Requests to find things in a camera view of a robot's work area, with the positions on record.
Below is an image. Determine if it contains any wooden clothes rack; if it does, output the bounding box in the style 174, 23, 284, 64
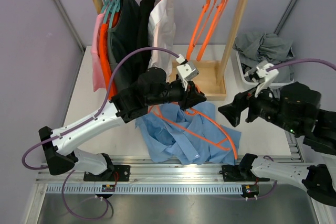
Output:
92, 0, 248, 101

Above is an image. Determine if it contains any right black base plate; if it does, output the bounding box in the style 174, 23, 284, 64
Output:
219, 165, 260, 182

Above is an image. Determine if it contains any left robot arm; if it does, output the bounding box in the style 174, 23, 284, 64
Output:
39, 68, 206, 181

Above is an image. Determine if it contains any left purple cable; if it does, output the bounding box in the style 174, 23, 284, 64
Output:
20, 47, 181, 220

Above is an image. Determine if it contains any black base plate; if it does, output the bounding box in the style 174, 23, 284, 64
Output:
83, 165, 131, 183
219, 165, 260, 182

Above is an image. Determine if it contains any pink shirt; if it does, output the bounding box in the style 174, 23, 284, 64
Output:
90, 13, 106, 92

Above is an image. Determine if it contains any grey shirt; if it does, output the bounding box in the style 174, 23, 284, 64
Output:
233, 31, 295, 74

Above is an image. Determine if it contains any orange hanger of blue shirt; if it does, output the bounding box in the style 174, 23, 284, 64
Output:
152, 84, 239, 160

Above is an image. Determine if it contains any orange hanger of grey shirt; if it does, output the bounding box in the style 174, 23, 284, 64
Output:
186, 0, 217, 60

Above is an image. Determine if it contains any purple cable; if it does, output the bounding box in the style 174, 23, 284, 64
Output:
266, 58, 336, 72
20, 47, 181, 220

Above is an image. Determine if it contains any white slotted cable duct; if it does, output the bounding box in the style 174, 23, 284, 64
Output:
47, 184, 243, 195

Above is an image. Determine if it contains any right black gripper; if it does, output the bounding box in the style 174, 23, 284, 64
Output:
217, 77, 301, 134

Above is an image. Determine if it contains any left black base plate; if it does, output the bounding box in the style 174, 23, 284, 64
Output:
83, 165, 131, 183

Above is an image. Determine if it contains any aluminium rail frame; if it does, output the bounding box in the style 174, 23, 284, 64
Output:
35, 129, 321, 185

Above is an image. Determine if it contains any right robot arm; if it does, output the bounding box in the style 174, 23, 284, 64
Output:
218, 82, 335, 207

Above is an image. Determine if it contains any light blue shirt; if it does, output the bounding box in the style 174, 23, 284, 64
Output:
134, 102, 242, 166

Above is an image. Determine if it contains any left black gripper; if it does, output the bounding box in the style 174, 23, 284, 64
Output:
147, 79, 207, 112

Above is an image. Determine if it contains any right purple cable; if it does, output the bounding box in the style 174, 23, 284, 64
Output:
266, 58, 336, 72

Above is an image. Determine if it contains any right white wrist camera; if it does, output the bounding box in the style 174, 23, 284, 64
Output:
253, 61, 279, 97

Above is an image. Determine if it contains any orange hanger of plaid shirt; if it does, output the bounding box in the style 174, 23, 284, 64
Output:
196, 0, 229, 61

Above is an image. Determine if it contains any white plastic basket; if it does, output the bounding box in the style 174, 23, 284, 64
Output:
232, 50, 294, 90

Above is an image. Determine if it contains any dark grey t-shirt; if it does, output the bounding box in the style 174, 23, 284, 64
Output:
108, 0, 142, 92

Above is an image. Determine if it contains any orange shirt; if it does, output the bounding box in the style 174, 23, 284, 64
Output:
98, 23, 112, 90

